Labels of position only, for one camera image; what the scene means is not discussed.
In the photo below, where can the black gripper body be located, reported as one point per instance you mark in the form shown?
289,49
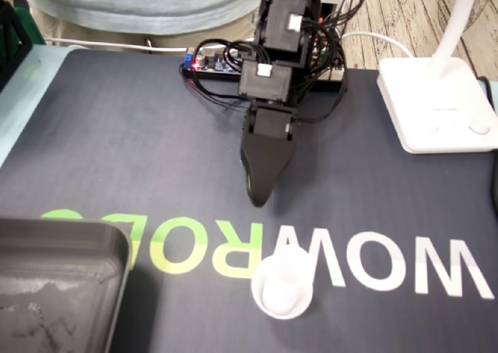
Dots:
272,121

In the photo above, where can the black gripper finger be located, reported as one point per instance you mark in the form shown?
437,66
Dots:
268,162
247,178

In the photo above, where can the white plastic cup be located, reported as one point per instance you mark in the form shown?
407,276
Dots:
284,291

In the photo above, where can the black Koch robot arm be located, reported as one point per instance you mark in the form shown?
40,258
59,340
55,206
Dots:
280,22

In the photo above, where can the blue circuit board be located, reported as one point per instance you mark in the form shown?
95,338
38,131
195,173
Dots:
221,64

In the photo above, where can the servo driver board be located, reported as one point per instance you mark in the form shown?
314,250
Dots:
334,71

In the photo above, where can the dark grey WOWROBO mat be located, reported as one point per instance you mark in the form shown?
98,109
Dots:
155,154

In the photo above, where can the white desk lamp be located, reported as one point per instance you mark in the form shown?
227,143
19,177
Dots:
428,104

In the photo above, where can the person in light blue shirt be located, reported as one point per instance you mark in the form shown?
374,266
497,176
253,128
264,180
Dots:
136,7

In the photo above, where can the dark grey plastic tray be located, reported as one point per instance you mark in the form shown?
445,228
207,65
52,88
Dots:
58,291

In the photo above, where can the green container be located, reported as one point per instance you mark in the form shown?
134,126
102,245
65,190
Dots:
33,30

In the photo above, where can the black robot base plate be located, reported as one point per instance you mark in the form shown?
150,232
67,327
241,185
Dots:
210,77

